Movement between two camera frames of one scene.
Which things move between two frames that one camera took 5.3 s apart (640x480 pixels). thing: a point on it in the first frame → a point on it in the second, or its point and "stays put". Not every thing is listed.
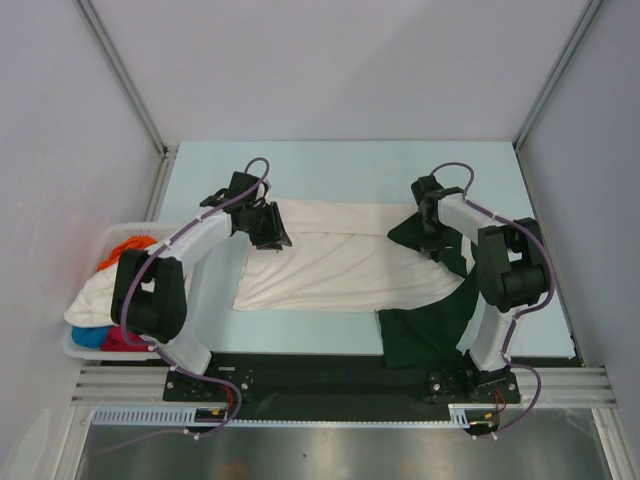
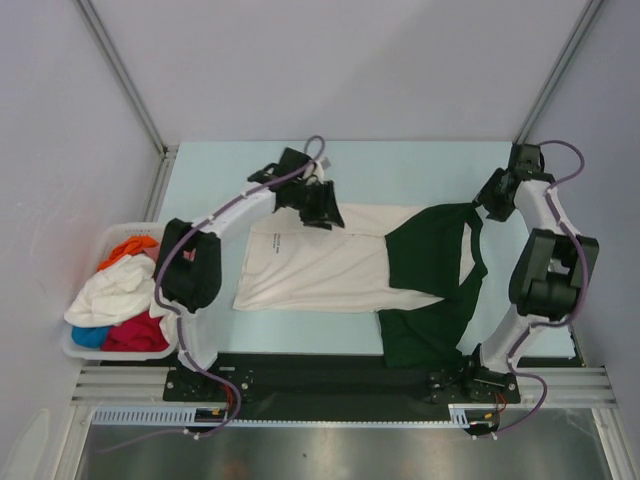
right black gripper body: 434,238 → 497,202
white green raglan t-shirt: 342,260 stays put
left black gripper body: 263,225 → 312,201
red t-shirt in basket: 114,341 stays put
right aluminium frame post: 557,70 stays put
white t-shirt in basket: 93,304 stays put
